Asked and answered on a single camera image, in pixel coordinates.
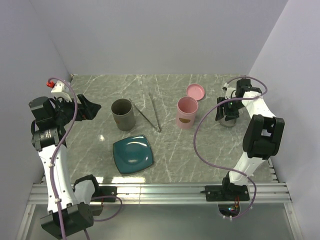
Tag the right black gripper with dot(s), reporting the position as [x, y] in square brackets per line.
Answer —
[234, 115]

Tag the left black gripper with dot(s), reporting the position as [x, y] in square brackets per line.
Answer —
[90, 110]

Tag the grey steel lid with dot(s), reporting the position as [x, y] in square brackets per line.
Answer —
[228, 124]

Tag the grey steel canister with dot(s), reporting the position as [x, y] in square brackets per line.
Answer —
[123, 114]

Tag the pink lid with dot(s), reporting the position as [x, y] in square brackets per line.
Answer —
[195, 91]

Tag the metal food tongs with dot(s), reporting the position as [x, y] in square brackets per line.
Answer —
[149, 113]

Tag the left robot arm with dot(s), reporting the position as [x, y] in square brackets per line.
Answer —
[68, 208]

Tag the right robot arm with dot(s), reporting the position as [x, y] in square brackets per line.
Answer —
[261, 140]

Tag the pink canister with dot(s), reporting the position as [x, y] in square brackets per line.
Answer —
[187, 108]

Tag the teal square plate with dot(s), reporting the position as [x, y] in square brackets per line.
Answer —
[132, 154]

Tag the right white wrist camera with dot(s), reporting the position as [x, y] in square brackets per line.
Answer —
[230, 92]

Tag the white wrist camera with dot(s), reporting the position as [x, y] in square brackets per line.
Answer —
[230, 92]
[59, 90]

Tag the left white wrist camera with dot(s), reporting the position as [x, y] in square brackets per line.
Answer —
[59, 90]

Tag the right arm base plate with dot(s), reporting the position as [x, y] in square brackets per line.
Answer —
[215, 193]

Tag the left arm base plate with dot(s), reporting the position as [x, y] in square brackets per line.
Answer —
[105, 194]

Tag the aluminium rail frame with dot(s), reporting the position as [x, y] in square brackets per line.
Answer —
[185, 160]

